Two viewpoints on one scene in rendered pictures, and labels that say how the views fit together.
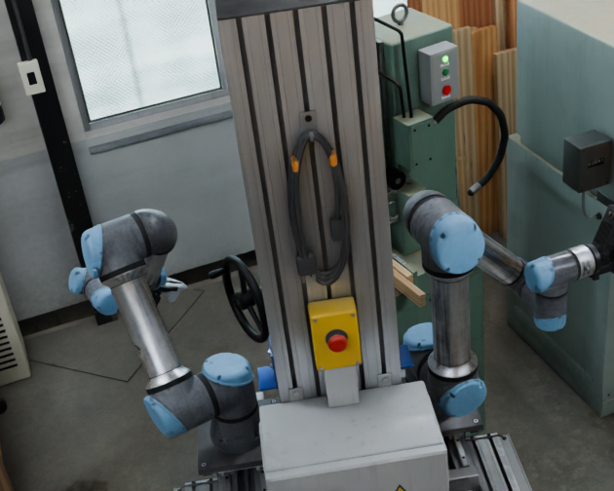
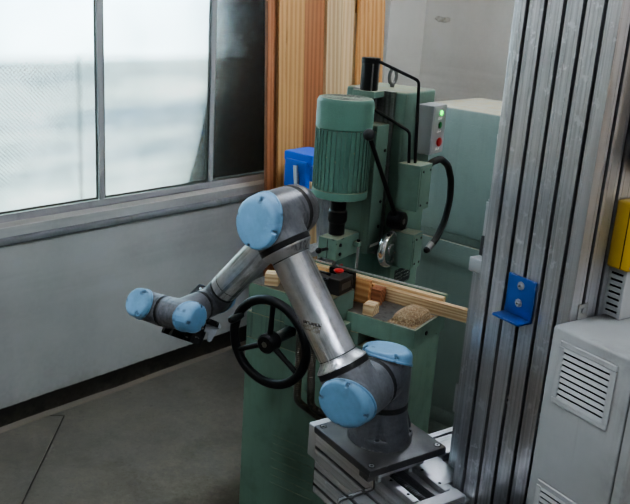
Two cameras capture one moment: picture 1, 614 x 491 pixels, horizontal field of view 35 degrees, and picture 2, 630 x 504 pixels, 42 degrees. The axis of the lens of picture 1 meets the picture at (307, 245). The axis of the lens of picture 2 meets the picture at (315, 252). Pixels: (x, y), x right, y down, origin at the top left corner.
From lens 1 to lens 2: 1.56 m
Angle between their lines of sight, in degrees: 33
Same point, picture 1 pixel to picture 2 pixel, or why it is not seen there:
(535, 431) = not seen: hidden behind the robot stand
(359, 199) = not seen: outside the picture
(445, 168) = (416, 222)
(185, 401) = (375, 380)
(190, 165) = (65, 273)
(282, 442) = (617, 343)
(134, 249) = (303, 218)
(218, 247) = (79, 368)
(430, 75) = (431, 125)
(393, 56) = (406, 105)
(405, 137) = (415, 179)
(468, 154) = not seen: hidden behind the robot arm
